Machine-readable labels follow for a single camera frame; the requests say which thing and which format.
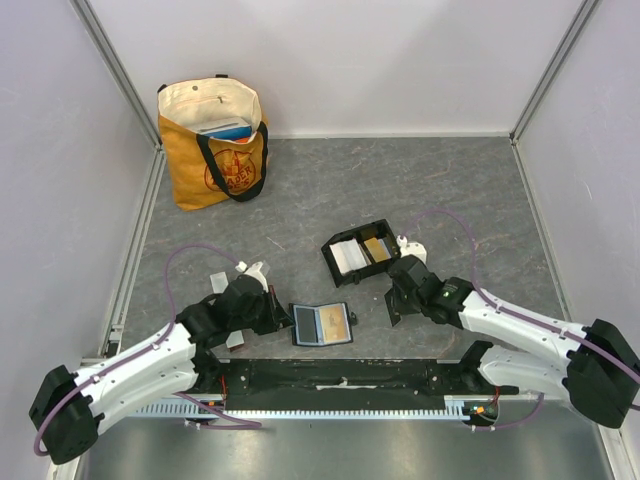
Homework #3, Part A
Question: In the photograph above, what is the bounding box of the black VIP card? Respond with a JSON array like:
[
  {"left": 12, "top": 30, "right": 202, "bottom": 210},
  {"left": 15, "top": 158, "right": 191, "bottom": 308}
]
[{"left": 293, "top": 305, "right": 319, "bottom": 345}]

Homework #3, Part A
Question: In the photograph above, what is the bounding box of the black leather card holder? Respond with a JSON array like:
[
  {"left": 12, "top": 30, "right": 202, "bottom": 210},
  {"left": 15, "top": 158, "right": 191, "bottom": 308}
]
[{"left": 289, "top": 302, "right": 358, "bottom": 348}]

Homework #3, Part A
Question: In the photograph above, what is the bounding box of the black plastic card bin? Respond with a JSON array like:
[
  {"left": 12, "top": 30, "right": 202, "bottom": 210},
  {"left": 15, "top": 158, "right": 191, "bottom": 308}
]
[{"left": 321, "top": 219, "right": 400, "bottom": 287}]

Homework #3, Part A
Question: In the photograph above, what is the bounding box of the gold card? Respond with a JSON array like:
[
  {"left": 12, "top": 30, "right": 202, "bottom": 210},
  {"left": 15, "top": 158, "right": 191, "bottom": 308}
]
[
  {"left": 319, "top": 305, "right": 349, "bottom": 343},
  {"left": 364, "top": 237, "right": 391, "bottom": 263}
]

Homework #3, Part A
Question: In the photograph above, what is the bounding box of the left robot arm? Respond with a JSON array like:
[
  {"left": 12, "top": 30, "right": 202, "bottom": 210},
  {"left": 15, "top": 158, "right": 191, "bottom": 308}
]
[{"left": 29, "top": 273, "right": 292, "bottom": 465}]

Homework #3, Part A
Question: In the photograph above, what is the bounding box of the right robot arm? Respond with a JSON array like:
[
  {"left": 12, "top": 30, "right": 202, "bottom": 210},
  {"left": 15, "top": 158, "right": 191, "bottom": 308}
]
[{"left": 385, "top": 255, "right": 639, "bottom": 429}]

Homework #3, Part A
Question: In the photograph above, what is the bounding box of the gold card in bin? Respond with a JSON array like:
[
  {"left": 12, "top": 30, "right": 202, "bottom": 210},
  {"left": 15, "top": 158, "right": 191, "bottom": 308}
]
[{"left": 364, "top": 237, "right": 391, "bottom": 263}]

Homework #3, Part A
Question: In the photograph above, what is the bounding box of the stack of white cards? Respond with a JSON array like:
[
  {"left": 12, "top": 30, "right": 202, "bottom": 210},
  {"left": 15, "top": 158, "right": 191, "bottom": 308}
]
[{"left": 329, "top": 239, "right": 369, "bottom": 275}]

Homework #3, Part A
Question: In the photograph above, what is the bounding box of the clear acrylic rectangular block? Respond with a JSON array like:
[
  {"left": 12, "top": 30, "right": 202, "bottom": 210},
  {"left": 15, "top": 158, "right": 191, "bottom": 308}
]
[{"left": 210, "top": 272, "right": 245, "bottom": 352}]

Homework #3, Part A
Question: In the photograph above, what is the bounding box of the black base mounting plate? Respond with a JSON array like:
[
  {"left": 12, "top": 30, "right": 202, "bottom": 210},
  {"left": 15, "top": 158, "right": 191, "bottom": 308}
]
[{"left": 186, "top": 359, "right": 519, "bottom": 410}]

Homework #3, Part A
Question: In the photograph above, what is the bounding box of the orange canvas tote bag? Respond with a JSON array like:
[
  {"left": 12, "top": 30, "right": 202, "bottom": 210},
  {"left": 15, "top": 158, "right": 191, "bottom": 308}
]
[{"left": 157, "top": 75, "right": 269, "bottom": 211}]

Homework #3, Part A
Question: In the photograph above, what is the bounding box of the blue book in bag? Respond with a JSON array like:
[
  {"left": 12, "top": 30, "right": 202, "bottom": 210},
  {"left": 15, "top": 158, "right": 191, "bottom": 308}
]
[{"left": 194, "top": 117, "right": 253, "bottom": 143}]

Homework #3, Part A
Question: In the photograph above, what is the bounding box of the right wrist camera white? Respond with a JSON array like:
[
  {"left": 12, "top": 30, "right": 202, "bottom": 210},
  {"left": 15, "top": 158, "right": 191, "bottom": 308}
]
[{"left": 396, "top": 235, "right": 428, "bottom": 264}]

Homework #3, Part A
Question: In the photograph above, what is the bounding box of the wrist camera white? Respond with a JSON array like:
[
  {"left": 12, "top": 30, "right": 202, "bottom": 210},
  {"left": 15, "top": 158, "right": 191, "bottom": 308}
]
[
  {"left": 235, "top": 261, "right": 270, "bottom": 291},
  {"left": 396, "top": 235, "right": 428, "bottom": 264}
]

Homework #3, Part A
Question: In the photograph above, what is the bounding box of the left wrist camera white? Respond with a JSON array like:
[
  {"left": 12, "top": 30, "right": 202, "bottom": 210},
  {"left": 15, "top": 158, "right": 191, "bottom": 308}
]
[{"left": 235, "top": 261, "right": 270, "bottom": 291}]

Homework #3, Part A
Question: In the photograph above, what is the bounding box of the aluminium frame rail front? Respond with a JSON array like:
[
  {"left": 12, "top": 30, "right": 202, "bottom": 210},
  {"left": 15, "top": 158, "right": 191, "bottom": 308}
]
[{"left": 69, "top": 357, "right": 617, "bottom": 399}]

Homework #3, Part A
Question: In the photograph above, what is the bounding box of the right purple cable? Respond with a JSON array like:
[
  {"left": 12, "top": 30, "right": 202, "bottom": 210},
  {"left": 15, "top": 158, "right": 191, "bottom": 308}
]
[{"left": 399, "top": 208, "right": 640, "bottom": 434}]

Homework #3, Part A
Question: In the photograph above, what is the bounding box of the slotted cable duct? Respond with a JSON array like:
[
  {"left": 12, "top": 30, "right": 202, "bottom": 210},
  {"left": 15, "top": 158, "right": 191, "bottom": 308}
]
[{"left": 130, "top": 397, "right": 485, "bottom": 421}]

